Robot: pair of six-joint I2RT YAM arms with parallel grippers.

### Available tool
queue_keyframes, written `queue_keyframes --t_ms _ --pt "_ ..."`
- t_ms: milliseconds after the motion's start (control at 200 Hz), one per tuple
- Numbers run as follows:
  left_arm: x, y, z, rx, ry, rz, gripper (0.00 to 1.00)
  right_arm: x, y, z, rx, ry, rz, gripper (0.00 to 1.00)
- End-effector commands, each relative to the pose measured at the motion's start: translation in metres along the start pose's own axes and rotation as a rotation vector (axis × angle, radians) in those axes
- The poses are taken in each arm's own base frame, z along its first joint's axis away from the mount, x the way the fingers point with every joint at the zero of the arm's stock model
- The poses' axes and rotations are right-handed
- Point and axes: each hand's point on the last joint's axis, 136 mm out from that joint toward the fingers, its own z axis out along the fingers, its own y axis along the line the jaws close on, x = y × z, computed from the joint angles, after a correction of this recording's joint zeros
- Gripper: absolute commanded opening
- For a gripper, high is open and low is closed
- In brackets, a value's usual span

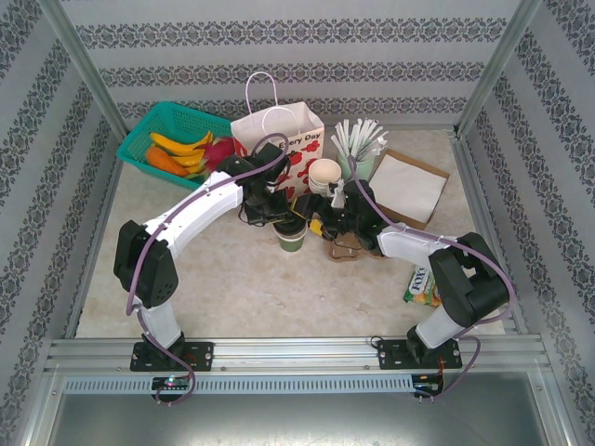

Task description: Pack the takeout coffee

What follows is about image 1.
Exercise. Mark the green paper cup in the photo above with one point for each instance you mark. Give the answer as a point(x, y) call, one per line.
point(293, 242)

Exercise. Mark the brown pulp cup carrier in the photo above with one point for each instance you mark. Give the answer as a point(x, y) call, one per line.
point(344, 253)

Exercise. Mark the printed paper gift bag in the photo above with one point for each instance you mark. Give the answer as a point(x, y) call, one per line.
point(309, 153)

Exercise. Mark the brown cardboard napkin box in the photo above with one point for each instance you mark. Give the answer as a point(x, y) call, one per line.
point(418, 166)

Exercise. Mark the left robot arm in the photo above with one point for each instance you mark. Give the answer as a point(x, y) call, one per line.
point(200, 209)

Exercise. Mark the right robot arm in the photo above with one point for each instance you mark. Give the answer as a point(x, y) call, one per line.
point(469, 288)

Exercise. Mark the stack of green paper cups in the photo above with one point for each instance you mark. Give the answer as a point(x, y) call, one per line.
point(323, 172)

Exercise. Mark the mint green straw holder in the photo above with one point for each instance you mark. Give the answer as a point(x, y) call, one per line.
point(365, 167)

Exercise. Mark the stack of white napkins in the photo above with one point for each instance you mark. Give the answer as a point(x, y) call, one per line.
point(404, 190)

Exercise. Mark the pink dragon fruit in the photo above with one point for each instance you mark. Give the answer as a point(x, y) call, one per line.
point(223, 148)

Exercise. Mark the white paper-wrapped straw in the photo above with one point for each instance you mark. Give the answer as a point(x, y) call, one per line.
point(359, 137)
point(370, 135)
point(380, 141)
point(345, 137)
point(340, 146)

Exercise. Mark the green candy bag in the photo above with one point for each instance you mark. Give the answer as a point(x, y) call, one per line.
point(418, 290)

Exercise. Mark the yellow banana bunch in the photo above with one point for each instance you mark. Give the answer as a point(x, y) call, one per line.
point(181, 145)

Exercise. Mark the orange toy fruit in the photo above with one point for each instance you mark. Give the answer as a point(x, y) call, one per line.
point(162, 160)

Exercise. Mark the teal plastic basket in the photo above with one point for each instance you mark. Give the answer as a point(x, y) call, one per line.
point(181, 118)

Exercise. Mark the small circuit board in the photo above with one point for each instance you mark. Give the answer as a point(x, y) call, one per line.
point(169, 383)
point(427, 384)

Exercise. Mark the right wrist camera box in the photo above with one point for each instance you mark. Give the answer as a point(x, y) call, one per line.
point(338, 197)

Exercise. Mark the aluminium table edge rail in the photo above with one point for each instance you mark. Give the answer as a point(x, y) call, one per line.
point(96, 232)
point(473, 186)

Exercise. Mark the aluminium mounting rail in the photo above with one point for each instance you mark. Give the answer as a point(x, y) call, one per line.
point(288, 353)

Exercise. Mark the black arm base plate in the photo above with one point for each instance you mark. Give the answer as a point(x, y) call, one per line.
point(202, 355)
point(388, 355)

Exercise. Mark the aluminium frame post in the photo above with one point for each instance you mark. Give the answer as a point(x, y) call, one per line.
point(502, 60)
point(81, 60)

